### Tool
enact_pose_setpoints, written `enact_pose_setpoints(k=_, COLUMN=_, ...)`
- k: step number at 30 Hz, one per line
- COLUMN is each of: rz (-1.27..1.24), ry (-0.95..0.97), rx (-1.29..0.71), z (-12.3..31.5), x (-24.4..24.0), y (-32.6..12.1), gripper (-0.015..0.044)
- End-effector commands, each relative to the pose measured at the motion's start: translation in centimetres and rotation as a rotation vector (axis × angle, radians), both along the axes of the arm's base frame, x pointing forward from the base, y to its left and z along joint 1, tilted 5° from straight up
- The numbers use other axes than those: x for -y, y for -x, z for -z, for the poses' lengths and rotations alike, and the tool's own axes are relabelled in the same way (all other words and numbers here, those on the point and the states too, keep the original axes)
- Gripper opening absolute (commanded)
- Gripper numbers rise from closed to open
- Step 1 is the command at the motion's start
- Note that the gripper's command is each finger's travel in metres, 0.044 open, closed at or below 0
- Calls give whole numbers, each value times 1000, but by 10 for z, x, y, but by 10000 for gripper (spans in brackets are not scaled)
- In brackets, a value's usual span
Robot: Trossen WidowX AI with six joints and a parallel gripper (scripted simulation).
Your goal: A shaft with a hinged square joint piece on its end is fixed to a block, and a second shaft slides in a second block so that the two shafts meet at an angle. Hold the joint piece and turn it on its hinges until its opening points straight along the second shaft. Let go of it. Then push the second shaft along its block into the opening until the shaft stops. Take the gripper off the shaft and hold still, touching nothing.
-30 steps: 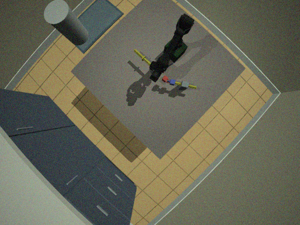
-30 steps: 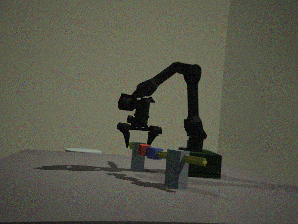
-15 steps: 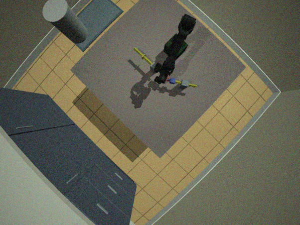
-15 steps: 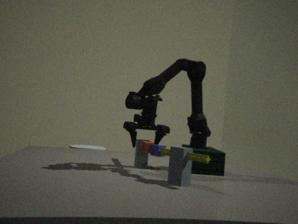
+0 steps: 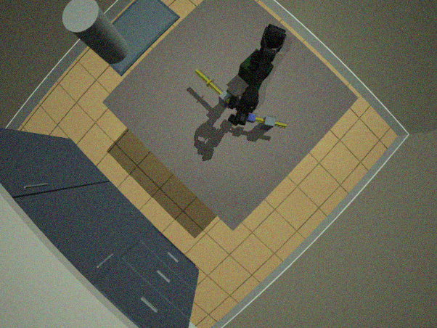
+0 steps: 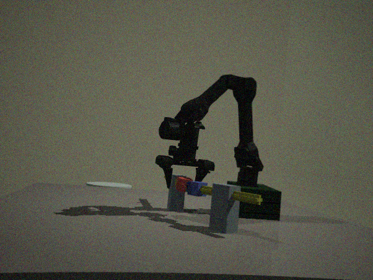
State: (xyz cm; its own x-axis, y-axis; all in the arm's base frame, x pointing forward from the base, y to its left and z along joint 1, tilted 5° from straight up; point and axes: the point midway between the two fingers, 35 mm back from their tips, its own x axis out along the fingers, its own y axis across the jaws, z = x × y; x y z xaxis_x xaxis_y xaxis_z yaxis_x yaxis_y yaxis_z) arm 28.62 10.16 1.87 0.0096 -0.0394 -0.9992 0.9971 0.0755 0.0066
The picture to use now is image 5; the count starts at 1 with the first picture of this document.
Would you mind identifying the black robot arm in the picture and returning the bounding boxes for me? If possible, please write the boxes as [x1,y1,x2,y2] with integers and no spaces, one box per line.
[228,24,286,125]

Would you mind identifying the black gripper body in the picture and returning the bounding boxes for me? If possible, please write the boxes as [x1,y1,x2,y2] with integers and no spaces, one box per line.
[228,114,238,126]

